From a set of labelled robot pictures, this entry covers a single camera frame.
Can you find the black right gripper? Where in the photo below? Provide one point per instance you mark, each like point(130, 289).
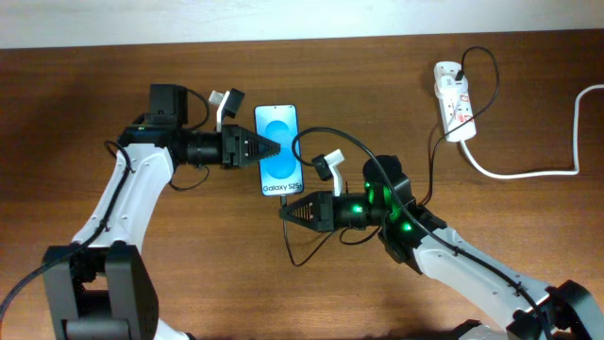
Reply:
point(324, 217)

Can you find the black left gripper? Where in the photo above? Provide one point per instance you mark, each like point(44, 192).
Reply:
point(240, 137)

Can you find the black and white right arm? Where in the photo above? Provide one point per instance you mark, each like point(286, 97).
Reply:
point(525, 308)

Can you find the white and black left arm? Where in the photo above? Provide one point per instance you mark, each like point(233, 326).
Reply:
point(97, 287)

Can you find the white power strip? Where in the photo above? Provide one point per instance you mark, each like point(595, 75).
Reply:
point(456, 111)

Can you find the white USB wall charger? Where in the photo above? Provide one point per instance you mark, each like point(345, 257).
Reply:
point(446, 86)

